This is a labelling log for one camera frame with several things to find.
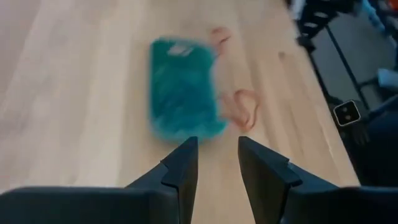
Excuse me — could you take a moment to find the person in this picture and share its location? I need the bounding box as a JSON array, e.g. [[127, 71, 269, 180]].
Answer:
[[341, 93, 398, 187]]

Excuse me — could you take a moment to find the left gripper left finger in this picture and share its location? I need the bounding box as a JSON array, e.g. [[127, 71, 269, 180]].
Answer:
[[0, 136, 200, 224]]

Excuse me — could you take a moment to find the red rubber band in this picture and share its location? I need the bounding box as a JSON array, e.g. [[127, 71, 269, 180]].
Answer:
[[209, 26, 233, 57], [221, 88, 261, 132]]

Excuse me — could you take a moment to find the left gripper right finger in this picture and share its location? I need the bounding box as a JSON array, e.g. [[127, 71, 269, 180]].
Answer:
[[238, 136, 398, 224]]

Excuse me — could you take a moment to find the teal green plastic basket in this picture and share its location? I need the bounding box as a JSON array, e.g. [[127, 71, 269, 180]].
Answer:
[[148, 36, 228, 144]]

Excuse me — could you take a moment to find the grey table-level camera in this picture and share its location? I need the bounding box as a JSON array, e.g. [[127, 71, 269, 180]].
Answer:
[[333, 99, 363, 127]]

